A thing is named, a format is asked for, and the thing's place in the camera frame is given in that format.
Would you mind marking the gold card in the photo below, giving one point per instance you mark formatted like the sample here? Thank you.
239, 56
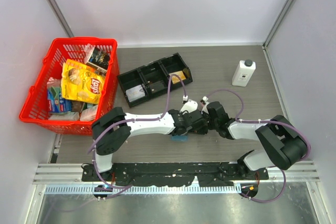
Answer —
177, 76

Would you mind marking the white card in tray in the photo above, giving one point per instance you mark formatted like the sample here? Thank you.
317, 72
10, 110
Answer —
135, 93

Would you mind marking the white bottle grey cap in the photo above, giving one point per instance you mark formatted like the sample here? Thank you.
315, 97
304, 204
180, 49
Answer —
243, 73

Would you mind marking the red plastic shopping basket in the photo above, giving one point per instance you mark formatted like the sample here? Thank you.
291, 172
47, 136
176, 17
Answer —
35, 108

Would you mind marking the yellow Lays chips bag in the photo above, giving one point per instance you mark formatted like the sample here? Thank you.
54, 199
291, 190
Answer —
80, 82

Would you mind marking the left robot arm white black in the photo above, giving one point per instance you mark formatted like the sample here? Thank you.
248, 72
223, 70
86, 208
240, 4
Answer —
114, 128

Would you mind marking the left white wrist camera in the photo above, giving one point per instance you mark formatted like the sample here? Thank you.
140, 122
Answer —
189, 105

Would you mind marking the aluminium rail frame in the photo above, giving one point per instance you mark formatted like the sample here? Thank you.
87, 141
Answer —
81, 179

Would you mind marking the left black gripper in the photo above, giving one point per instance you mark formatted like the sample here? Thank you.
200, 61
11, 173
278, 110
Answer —
182, 113

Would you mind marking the blue packaged item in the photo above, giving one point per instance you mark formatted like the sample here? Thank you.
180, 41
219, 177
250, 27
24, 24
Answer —
56, 103

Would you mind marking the black snack box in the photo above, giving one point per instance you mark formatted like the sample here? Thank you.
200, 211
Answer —
97, 59

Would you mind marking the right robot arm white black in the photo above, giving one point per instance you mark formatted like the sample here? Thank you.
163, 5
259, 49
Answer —
282, 145

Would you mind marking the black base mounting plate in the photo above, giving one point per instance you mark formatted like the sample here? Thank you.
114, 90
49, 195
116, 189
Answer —
208, 174

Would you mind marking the black three-compartment organizer tray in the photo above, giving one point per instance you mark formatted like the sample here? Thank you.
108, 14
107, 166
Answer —
154, 77

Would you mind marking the blue leather card holder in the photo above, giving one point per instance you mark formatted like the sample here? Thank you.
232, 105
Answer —
179, 138

